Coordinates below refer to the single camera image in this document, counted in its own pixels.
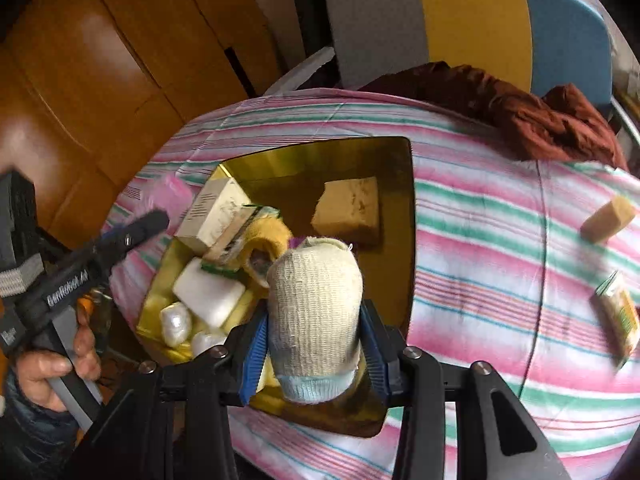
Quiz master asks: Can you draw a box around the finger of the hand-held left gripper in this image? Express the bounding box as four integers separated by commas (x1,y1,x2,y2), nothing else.
92,210,171,266

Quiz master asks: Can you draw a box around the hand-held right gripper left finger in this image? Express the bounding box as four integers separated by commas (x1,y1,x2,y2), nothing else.
75,312,271,480

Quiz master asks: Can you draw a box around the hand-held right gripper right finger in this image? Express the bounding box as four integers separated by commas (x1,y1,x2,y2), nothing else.
359,300,571,480

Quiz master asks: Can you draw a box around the pink plastic bag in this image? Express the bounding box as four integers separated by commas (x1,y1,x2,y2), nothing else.
142,174,193,223

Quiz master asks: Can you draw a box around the cream knit sock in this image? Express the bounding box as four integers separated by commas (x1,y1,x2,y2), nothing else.
266,237,364,405

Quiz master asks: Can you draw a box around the white foam block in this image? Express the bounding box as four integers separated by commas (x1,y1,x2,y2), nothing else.
172,257,247,331

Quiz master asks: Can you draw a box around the yellow green packet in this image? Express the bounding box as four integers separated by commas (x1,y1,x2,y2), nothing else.
201,203,266,277
592,270,640,367

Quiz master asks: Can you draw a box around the yellow sock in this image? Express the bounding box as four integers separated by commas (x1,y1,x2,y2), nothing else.
240,217,293,288

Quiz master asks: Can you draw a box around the yellow sponge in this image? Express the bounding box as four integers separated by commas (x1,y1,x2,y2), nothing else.
580,195,638,246
311,176,381,247

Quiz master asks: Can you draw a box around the gold metal tray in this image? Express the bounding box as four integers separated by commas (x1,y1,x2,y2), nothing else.
135,135,417,438

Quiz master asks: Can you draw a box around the person's left forearm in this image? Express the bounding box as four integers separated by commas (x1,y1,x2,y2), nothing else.
0,385,83,480

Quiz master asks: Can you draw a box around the person's left hand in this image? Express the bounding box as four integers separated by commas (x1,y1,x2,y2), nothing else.
15,310,103,411

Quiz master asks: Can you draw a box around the white plastic bag ball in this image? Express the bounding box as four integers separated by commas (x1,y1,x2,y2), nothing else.
159,301,193,348
191,330,229,358

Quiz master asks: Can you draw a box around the white cardboard box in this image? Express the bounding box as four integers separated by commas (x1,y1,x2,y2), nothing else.
175,176,253,256

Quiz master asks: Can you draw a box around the striped tablecloth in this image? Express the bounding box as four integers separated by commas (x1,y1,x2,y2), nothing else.
107,87,640,480

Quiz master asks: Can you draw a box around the wooden wardrobe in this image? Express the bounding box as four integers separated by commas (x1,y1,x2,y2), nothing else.
0,0,281,241

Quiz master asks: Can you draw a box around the white cardboard piece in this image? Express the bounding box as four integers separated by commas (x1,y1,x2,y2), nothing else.
262,47,336,96

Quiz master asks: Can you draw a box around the dark red jacket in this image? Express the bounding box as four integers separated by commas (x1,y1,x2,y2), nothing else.
357,61,630,171

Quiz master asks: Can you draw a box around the grey yellow blue chair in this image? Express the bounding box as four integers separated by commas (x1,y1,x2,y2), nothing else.
322,0,615,111

